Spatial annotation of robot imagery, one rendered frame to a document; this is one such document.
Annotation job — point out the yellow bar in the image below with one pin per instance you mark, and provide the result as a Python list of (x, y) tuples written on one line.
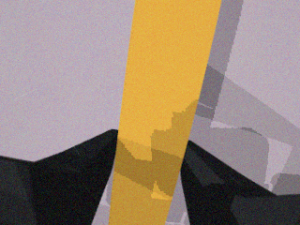
[(167, 56)]

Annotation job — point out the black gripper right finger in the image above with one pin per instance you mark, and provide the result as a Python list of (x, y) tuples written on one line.
[(216, 194)]

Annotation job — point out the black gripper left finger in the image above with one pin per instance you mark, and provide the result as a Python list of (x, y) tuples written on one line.
[(62, 189)]

